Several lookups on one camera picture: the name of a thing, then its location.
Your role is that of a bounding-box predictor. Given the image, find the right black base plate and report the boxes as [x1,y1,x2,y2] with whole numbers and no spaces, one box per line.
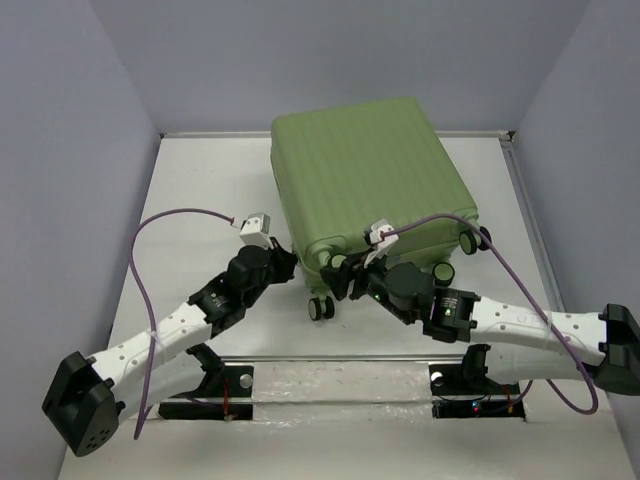
[429,364,526,420]

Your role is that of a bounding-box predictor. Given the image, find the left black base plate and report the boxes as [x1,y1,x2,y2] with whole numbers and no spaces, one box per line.
[157,364,254,422]

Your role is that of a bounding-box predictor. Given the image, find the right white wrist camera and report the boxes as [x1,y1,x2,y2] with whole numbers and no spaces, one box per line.
[364,219,399,268]

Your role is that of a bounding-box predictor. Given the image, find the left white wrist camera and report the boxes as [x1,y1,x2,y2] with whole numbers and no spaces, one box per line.
[239,212,274,249]

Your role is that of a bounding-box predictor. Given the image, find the aluminium rail across table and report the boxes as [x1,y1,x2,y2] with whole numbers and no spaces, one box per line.
[219,353,463,363]

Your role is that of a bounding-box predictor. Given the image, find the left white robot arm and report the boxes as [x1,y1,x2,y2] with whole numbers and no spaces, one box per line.
[42,245,297,457]

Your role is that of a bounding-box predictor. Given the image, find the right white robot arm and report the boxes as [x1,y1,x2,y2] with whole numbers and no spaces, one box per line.
[320,255,639,396]

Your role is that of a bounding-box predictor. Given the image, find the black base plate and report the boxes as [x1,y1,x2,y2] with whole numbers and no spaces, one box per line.
[429,364,526,420]
[157,364,254,422]

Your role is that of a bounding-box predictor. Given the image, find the green hard-shell suitcase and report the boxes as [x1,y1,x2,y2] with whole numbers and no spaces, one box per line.
[270,97,490,321]

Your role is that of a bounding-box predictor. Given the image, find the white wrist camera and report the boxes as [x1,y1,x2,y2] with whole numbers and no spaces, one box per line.
[364,219,399,268]
[239,212,274,249]

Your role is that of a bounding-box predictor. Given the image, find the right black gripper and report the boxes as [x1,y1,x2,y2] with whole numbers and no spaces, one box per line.
[320,247,417,327]

